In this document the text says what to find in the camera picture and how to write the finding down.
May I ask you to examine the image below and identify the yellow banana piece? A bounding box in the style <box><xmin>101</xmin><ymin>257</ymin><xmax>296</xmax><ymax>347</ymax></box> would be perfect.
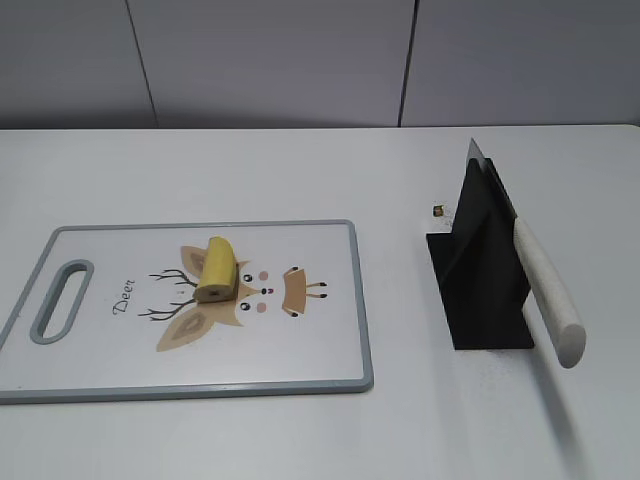
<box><xmin>193</xmin><ymin>236</ymin><xmax>237</xmax><ymax>304</ymax></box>

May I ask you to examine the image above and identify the white-handled kitchen knife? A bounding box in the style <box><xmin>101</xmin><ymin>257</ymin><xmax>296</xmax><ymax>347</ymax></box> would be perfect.
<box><xmin>467</xmin><ymin>140</ymin><xmax>587</xmax><ymax>369</ymax></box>

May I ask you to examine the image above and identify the black knife stand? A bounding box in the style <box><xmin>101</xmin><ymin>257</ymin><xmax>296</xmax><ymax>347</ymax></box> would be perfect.
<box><xmin>426</xmin><ymin>154</ymin><xmax>534</xmax><ymax>350</ymax></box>

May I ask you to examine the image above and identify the white deer cutting board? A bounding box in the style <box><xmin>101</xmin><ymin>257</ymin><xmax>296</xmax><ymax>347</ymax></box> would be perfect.
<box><xmin>1</xmin><ymin>219</ymin><xmax>373</xmax><ymax>404</ymax></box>

